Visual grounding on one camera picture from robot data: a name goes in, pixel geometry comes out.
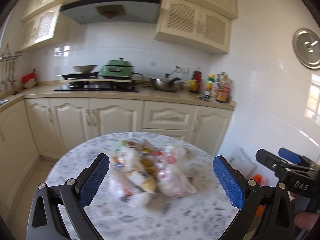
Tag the clear plastic bag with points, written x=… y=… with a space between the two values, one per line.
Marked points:
x=172 y=179

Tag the hanging utensil rack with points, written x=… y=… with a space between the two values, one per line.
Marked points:
x=8 y=68

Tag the range hood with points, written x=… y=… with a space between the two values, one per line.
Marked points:
x=97 y=11

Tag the upper left lattice cabinet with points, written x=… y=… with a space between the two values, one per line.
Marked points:
x=39 y=28

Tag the right hand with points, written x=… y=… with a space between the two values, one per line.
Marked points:
x=306 y=220

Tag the dark soy sauce bottle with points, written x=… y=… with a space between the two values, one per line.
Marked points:
x=195 y=83

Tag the upper right lattice cabinet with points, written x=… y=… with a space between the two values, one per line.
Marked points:
x=192 y=25

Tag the green electric cooker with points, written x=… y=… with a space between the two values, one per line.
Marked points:
x=117 y=69

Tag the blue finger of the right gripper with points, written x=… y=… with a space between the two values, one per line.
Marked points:
x=289 y=156

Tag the black gas stove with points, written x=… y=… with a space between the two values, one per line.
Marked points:
x=99 y=87

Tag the white rice sack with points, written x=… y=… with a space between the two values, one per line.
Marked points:
x=239 y=160

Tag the red container on bowl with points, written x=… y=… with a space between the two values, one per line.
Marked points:
x=28 y=77

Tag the lattice cabinet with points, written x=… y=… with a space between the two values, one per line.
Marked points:
x=192 y=25
x=39 y=28

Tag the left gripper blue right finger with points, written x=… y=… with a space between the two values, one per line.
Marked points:
x=276 y=219

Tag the cluster of condiment bottles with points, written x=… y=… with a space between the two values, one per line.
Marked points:
x=218 y=88

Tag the round table floral tablecloth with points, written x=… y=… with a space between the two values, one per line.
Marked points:
x=121 y=211

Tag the steel wok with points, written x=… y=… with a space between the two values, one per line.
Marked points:
x=167 y=85

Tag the lower cream kitchen cabinets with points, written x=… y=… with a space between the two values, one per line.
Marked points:
x=50 y=127

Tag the wall power socket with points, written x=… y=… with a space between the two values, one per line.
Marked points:
x=182 y=70

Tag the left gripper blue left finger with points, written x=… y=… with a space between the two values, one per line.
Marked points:
x=45 y=220

